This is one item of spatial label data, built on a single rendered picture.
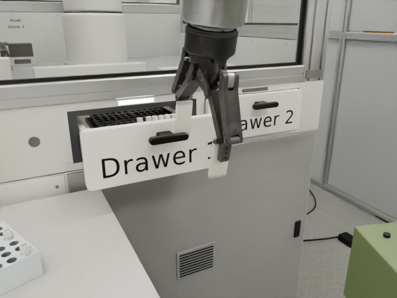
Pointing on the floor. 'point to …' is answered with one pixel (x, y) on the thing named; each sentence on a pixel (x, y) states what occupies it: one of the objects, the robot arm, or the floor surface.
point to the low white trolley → (77, 249)
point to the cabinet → (210, 220)
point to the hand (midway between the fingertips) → (198, 149)
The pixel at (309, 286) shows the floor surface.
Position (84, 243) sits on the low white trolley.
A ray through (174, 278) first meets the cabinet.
